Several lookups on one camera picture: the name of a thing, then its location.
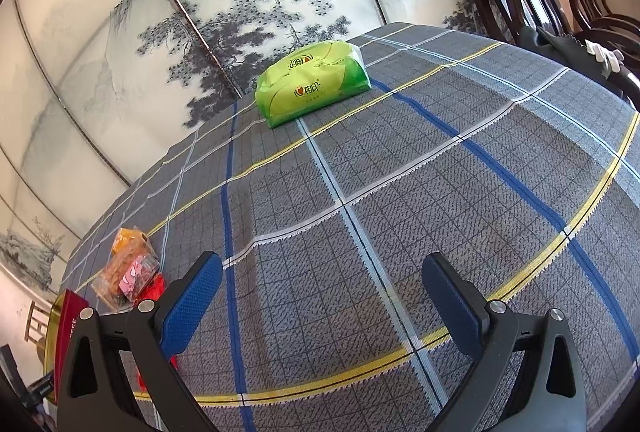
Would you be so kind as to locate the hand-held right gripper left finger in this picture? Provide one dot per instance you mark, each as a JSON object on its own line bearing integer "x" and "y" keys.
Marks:
{"x": 192, "y": 302}

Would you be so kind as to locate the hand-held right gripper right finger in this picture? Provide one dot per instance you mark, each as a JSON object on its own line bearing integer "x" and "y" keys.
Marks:
{"x": 452, "y": 307}

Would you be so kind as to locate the red snack packet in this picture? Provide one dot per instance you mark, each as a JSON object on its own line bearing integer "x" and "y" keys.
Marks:
{"x": 156, "y": 288}

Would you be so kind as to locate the pink patterned snack packet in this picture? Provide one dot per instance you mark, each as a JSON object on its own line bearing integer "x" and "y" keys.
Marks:
{"x": 137, "y": 279}

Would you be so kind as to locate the clear packet of fried snacks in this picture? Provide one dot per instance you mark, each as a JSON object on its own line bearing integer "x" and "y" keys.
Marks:
{"x": 116, "y": 274}

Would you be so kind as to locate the orange snack packet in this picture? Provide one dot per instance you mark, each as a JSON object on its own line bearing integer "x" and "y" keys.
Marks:
{"x": 127, "y": 239}

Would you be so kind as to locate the red tin box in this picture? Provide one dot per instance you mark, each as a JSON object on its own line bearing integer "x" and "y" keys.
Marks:
{"x": 65, "y": 322}

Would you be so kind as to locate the plaid tablecloth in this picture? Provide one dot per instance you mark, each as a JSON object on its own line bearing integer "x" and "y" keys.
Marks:
{"x": 400, "y": 212}

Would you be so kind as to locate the light wooden chair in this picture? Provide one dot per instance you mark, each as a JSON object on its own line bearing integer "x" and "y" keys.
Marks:
{"x": 35, "y": 312}

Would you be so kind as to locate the green tissue pack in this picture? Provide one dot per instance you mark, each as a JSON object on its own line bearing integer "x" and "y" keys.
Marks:
{"x": 310, "y": 84}

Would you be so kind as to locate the painted folding screen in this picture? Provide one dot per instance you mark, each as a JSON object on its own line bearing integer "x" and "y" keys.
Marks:
{"x": 150, "y": 36}

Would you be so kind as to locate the white glove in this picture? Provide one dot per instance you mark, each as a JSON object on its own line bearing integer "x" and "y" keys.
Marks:
{"x": 605, "y": 54}

